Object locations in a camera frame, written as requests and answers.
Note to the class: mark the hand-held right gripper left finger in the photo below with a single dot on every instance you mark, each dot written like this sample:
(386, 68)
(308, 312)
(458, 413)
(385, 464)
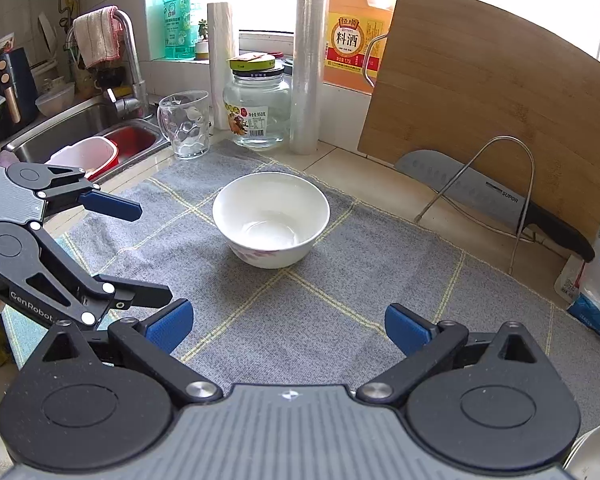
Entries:
(170, 325)

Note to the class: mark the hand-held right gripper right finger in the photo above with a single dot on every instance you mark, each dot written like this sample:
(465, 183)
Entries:
(405, 330)

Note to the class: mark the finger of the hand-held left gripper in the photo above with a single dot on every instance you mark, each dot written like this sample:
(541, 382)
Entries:
(140, 295)
(112, 205)

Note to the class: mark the white ceramic bowl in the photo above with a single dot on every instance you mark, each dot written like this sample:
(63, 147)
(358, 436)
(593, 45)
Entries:
(280, 210)

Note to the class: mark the white plastic basin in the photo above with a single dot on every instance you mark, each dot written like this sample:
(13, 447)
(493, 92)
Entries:
(85, 152)

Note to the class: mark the red plastic basin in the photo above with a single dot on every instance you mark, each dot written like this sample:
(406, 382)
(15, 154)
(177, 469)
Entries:
(135, 140)

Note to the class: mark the steel sink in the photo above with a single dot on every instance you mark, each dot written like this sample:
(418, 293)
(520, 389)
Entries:
(65, 130)

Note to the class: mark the grey checked cloth mat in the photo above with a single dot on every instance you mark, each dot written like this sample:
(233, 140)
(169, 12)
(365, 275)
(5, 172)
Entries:
(330, 280)

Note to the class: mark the clear glass mug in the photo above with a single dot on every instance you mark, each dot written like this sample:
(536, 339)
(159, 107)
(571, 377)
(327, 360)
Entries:
(185, 130)

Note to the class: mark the clear plastic bowl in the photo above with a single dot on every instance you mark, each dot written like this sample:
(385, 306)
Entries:
(55, 100)

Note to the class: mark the black air fryer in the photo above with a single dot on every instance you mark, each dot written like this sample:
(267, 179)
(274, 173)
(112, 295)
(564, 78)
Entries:
(22, 85)

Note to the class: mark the steel faucet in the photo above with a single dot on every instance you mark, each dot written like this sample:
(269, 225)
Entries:
(135, 70)

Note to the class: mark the white and pink rag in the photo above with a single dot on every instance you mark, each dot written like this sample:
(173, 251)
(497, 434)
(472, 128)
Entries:
(97, 37)

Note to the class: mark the glass jar green lid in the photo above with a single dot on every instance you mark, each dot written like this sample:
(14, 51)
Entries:
(257, 110)

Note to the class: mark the small potted plant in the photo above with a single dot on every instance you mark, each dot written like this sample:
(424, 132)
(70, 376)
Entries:
(202, 45)

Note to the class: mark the white paper roll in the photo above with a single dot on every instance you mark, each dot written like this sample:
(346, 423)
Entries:
(222, 50)

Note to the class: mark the green dish soap bottle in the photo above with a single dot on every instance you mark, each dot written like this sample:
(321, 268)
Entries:
(180, 25)

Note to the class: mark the clear plastic wrap roll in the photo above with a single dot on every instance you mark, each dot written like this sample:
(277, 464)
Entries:
(306, 60)

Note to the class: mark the wooden cutting board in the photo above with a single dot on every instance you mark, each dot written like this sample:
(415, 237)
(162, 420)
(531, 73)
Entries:
(480, 85)

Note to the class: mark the orange cooking wine jug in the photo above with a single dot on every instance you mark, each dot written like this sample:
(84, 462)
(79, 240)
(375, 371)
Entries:
(352, 40)

